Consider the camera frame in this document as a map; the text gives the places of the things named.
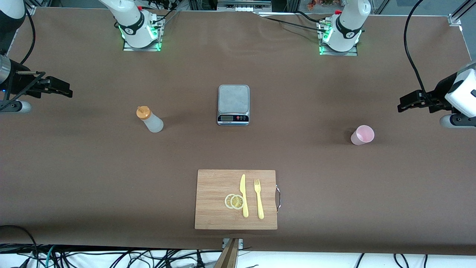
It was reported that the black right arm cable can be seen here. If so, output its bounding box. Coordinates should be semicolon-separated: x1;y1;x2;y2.
20;7;36;66

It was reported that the wooden cutting board metal handle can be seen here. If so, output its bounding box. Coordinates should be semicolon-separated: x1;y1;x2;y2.
194;169;282;230

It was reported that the aluminium frame profile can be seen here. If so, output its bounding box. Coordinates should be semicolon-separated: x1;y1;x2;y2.
448;0;476;26

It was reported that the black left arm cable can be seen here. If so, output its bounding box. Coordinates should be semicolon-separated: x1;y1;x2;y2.
403;0;427;98

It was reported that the orange toy food item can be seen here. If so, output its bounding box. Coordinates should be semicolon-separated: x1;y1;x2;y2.
306;0;336;10

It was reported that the wooden post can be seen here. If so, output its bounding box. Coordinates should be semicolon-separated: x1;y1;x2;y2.
214;239;239;268

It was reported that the white power strip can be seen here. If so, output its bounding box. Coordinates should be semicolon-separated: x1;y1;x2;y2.
217;0;272;13

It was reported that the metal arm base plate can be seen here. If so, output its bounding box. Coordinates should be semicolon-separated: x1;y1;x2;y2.
318;19;358;57
123;17;164;52

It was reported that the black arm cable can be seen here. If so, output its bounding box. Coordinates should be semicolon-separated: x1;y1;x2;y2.
20;7;36;66
403;0;427;98

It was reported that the silver digital kitchen scale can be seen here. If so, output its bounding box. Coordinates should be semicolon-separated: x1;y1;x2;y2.
217;84;250;126

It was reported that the brown table cover sheet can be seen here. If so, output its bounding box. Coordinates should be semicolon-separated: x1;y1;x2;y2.
0;7;476;257

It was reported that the pink plastic cup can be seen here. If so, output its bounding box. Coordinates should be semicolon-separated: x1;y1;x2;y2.
350;125;375;146

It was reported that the clear sauce bottle orange cap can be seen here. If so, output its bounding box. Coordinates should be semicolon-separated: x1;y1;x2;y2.
136;106;164;133

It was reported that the teal cable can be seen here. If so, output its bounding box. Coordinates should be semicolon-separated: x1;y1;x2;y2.
44;245;57;268

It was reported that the yellow plastic knife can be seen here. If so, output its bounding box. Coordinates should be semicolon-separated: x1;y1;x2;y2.
240;174;249;218

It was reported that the yellow plastic fork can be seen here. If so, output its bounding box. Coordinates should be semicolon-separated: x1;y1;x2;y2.
254;179;265;220

